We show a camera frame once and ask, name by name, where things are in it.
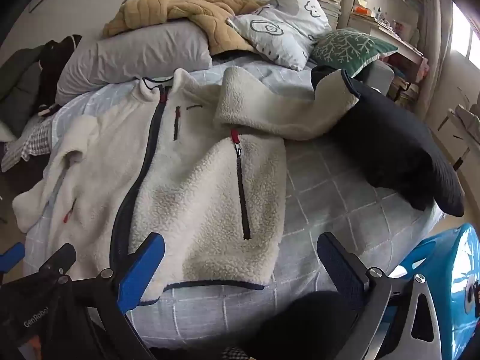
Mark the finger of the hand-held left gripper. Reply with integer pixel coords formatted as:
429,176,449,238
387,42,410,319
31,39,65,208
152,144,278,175
0,243,26,284
35,243,77,284

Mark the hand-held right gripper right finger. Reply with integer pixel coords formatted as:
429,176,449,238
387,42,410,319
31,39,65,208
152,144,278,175
317,232,443,360

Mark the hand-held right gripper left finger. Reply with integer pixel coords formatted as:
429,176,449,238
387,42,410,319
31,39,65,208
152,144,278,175
73,232,166,360

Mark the white fleece jacket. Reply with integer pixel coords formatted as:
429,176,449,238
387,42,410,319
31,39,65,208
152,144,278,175
12,65,361,306

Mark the light blue checked bed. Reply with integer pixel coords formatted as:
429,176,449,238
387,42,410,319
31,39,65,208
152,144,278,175
22,58,447,360

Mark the person's dark clothing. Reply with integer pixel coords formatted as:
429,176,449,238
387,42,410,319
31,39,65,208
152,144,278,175
225,290,370,360

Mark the gingham checked cloth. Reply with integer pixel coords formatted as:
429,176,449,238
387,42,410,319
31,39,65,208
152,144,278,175
0,120,54,173

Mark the black cloth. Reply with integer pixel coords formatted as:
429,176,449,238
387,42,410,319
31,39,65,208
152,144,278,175
311,65,466,217

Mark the grey padded jacket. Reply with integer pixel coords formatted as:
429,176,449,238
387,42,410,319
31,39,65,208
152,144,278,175
0,45,43,139

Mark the white furniture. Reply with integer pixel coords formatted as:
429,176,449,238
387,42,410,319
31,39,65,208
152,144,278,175
427,101,480,181

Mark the grey armchair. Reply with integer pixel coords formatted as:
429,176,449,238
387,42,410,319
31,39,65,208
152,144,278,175
360,60,395,96

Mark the black garment with white trim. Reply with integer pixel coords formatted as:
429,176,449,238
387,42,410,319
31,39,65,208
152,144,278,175
37,34,83,118

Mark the grey pillow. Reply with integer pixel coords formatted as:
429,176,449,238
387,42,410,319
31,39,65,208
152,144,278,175
55,20,212,104

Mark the green branch-pattern cushion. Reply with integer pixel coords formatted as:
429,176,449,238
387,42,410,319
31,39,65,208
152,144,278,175
309,28,399,77

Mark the cluttered desk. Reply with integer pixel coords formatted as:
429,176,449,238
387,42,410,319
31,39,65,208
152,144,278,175
347,11,430,83

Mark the curtain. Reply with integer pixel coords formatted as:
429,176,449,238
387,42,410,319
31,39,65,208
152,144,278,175
415,0,455,121

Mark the white printed pillow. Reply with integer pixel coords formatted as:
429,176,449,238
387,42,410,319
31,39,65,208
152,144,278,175
226,0,332,71

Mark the stack of books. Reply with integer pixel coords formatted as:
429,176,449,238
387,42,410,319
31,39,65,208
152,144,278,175
310,0,343,29

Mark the tan quilted blanket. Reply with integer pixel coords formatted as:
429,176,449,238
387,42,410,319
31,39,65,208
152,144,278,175
102,0,269,55

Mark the window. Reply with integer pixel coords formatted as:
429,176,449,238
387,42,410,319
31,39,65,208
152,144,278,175
449,2,480,69

